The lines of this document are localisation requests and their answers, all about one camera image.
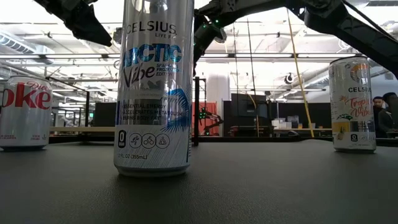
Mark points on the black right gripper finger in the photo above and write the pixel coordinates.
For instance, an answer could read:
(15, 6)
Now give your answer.
(196, 65)

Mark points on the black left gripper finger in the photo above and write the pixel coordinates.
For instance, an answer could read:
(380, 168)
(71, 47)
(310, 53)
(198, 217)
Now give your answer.
(90, 28)

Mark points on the Celsius Arctic Vibe can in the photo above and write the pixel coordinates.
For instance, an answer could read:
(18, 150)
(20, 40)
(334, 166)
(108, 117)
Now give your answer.
(152, 93)

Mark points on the silver Diet Coke can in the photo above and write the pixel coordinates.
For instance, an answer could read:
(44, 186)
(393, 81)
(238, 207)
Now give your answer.
(25, 118)

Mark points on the Celsius Tropical Vibe can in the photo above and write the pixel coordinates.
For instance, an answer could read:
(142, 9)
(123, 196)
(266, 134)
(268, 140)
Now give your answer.
(351, 105)

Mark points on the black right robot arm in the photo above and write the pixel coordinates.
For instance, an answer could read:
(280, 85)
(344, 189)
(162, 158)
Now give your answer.
(357, 34)

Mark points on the wooden shelf board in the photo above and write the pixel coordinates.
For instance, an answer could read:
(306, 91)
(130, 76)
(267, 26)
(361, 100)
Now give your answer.
(81, 128)

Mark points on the round black ceiling fixture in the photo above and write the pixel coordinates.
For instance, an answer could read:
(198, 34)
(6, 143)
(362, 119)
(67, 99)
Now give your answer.
(224, 36)

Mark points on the black monitor panel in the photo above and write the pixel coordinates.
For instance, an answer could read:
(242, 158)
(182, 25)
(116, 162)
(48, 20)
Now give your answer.
(104, 113)

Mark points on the white boxes stack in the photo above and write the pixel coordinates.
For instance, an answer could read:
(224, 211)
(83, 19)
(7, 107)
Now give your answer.
(284, 124)

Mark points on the black room divider panel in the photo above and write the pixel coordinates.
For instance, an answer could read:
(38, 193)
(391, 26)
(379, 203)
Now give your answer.
(304, 113)

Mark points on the person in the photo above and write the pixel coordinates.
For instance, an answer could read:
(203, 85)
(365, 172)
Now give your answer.
(391, 115)
(377, 107)

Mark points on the black aluminium rig frame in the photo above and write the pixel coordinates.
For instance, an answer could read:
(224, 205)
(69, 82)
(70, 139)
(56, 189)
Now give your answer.
(264, 138)

